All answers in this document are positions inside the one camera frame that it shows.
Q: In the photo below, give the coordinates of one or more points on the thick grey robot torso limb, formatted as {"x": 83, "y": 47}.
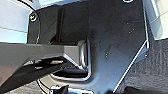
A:
{"x": 33, "y": 55}

